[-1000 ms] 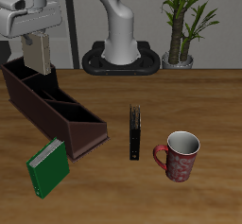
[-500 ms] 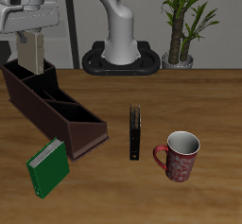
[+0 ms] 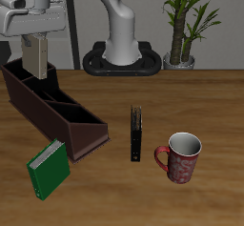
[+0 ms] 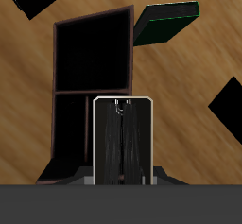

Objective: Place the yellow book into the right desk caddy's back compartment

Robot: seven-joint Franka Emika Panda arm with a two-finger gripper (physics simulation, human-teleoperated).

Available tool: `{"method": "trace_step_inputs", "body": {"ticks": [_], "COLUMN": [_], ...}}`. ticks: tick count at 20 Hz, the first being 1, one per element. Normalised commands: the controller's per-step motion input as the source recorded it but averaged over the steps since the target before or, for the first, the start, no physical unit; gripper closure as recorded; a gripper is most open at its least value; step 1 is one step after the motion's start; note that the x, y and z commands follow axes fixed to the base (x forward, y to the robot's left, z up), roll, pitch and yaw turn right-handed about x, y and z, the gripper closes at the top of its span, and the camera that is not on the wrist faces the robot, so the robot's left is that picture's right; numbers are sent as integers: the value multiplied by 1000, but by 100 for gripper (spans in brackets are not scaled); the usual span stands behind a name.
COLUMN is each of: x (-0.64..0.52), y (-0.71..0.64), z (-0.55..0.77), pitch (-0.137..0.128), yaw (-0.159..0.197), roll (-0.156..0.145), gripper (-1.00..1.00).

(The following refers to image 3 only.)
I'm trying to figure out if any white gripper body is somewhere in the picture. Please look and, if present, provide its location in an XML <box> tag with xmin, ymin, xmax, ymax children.
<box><xmin>0</xmin><ymin>4</ymin><xmax>68</xmax><ymax>37</ymax></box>

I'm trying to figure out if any green book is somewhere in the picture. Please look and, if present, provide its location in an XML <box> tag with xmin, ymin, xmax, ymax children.
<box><xmin>26</xmin><ymin>137</ymin><xmax>71</xmax><ymax>202</ymax></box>

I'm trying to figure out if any dark brown desk caddy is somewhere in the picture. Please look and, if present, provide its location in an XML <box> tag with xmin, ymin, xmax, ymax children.
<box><xmin>0</xmin><ymin>57</ymin><xmax>112</xmax><ymax>165</ymax></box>

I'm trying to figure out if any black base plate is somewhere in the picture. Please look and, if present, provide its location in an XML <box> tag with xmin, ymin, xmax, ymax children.
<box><xmin>82</xmin><ymin>40</ymin><xmax>163</xmax><ymax>77</ymax></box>

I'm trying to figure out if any green pot plant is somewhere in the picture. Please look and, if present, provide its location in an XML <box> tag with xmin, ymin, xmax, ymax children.
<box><xmin>161</xmin><ymin>0</ymin><xmax>225</xmax><ymax>72</ymax></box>

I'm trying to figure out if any pale yellow book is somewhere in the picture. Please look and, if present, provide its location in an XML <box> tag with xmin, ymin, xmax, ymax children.
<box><xmin>21</xmin><ymin>34</ymin><xmax>49</xmax><ymax>80</ymax></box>

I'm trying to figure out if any red patterned mug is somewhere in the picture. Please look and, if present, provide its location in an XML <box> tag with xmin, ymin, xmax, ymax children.
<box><xmin>153</xmin><ymin>132</ymin><xmax>203</xmax><ymax>185</ymax></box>

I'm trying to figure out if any dark grey vertical post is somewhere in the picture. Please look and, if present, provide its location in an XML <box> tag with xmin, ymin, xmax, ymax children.
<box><xmin>64</xmin><ymin>0</ymin><xmax>81</xmax><ymax>71</ymax></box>

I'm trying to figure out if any black book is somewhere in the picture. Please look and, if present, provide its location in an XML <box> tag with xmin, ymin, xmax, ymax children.
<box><xmin>130</xmin><ymin>104</ymin><xmax>143</xmax><ymax>163</ymax></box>

